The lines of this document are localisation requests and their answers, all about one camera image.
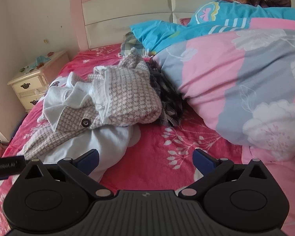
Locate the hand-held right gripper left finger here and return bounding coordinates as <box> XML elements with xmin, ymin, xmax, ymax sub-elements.
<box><xmin>20</xmin><ymin>149</ymin><xmax>113</xmax><ymax>199</ymax></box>

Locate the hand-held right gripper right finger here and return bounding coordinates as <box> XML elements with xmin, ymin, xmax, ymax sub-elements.
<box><xmin>179</xmin><ymin>149</ymin><xmax>273</xmax><ymax>199</ymax></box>

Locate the beige houndstooth cardigan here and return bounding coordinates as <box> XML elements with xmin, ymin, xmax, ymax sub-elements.
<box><xmin>23</xmin><ymin>47</ymin><xmax>163</xmax><ymax>161</ymax></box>

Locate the white shirt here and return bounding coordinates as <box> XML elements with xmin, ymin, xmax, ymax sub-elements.
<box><xmin>37</xmin><ymin>72</ymin><xmax>137</xmax><ymax>180</ymax></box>

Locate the dark plaid shirt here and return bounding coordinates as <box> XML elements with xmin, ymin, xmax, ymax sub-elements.
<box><xmin>146</xmin><ymin>61</ymin><xmax>185</xmax><ymax>128</ymax></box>

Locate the cream nightstand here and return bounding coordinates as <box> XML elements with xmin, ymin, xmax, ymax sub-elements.
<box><xmin>7</xmin><ymin>50</ymin><xmax>71</xmax><ymax>112</ymax></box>

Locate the pink grey floral quilt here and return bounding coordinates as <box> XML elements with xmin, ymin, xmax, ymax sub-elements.
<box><xmin>151</xmin><ymin>18</ymin><xmax>295</xmax><ymax>236</ymax></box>

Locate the light blue cloth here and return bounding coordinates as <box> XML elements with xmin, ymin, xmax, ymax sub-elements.
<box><xmin>27</xmin><ymin>55</ymin><xmax>52</xmax><ymax>70</ymax></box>

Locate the plaid pillow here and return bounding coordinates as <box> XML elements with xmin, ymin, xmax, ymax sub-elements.
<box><xmin>120</xmin><ymin>31</ymin><xmax>151</xmax><ymax>57</ymax></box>

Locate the blue patterned quilt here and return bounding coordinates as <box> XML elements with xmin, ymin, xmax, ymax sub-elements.
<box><xmin>130</xmin><ymin>0</ymin><xmax>295</xmax><ymax>54</ymax></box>

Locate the pink white bed headboard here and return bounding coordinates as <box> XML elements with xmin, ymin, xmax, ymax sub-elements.
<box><xmin>69</xmin><ymin>0</ymin><xmax>220</xmax><ymax>53</ymax></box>

